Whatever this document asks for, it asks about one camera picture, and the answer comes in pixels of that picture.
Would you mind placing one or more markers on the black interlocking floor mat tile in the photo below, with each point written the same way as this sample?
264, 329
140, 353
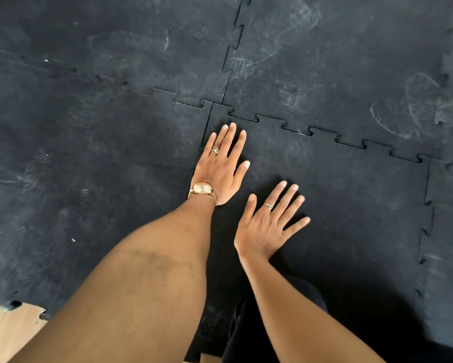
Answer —
447, 241
343, 64
343, 230
109, 37
79, 177

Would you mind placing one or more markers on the person's right thumb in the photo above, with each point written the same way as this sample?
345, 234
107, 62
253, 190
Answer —
248, 209

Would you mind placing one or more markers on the person's right hand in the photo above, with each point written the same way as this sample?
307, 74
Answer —
262, 234

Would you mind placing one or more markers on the person's left forearm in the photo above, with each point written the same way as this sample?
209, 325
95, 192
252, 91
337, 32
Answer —
143, 283

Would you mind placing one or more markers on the person's left hand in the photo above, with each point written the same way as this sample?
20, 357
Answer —
219, 173

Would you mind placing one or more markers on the person's left little finger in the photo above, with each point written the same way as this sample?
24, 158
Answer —
209, 142

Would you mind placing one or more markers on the person's right middle finger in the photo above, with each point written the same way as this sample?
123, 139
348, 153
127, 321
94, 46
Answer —
285, 202

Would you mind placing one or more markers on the person's right little finger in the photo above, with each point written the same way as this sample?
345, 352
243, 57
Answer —
296, 226

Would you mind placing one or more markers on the person's left thumb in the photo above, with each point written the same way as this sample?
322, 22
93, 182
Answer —
242, 172

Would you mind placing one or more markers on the person's right forearm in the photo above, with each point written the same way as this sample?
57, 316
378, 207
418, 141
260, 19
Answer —
286, 313

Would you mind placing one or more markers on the person's left middle finger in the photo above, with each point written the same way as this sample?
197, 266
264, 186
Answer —
228, 137

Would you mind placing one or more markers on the gold wrist watch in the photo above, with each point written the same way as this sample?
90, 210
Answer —
202, 188

